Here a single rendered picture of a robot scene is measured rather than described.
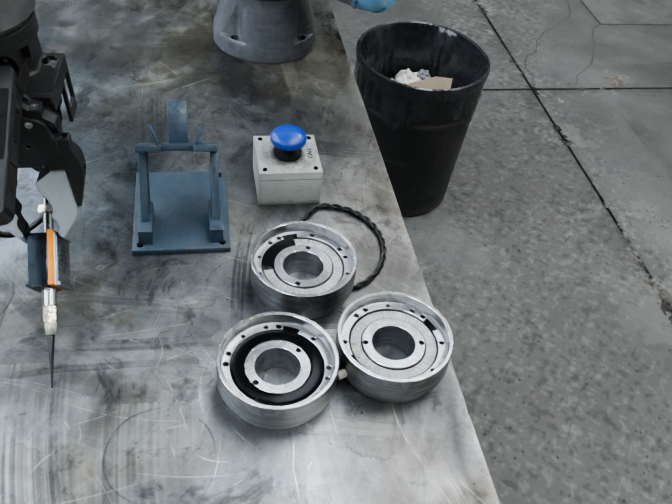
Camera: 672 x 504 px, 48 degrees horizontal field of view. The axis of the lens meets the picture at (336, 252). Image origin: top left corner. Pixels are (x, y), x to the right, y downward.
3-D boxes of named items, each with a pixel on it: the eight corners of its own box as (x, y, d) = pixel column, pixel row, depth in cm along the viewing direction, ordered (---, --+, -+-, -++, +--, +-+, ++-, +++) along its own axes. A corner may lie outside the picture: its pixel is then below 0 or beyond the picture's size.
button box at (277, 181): (320, 203, 86) (324, 169, 83) (258, 205, 85) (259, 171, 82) (310, 159, 92) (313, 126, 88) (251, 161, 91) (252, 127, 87)
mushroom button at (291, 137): (306, 178, 85) (309, 141, 82) (270, 179, 85) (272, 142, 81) (301, 156, 88) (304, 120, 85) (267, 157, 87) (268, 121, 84)
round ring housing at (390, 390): (399, 304, 76) (406, 276, 73) (467, 379, 70) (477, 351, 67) (311, 345, 71) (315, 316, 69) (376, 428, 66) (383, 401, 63)
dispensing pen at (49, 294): (27, 388, 63) (23, 192, 66) (42, 387, 67) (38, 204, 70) (54, 385, 63) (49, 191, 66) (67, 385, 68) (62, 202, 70)
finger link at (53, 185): (108, 200, 71) (74, 121, 64) (100, 246, 67) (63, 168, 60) (75, 204, 71) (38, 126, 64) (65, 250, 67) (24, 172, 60)
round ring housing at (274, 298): (368, 312, 75) (373, 284, 72) (266, 335, 72) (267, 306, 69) (332, 241, 82) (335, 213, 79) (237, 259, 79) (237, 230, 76)
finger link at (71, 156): (100, 193, 64) (64, 109, 58) (98, 205, 63) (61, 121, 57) (45, 199, 64) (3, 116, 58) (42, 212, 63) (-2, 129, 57)
